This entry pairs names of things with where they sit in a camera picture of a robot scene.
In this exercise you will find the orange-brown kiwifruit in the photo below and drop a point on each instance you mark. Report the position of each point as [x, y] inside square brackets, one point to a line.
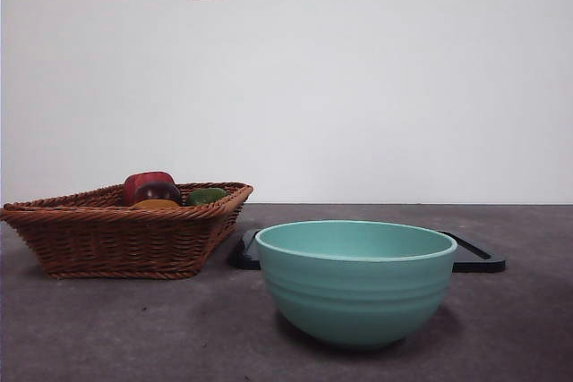
[154, 203]

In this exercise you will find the teal ribbed bowl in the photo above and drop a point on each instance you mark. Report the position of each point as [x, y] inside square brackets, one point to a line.
[353, 301]

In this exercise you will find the green avocado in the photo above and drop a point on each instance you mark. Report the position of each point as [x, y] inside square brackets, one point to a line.
[203, 196]

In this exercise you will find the dark red plum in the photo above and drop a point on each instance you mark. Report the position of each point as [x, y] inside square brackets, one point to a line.
[156, 192]

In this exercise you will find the red apple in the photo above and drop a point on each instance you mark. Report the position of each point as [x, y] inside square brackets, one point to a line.
[143, 180]

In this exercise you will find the brown wicker basket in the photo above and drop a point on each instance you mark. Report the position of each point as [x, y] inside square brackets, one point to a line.
[112, 243]

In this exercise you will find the dark rectangular tray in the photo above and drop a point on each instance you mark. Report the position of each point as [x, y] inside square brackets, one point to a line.
[474, 261]

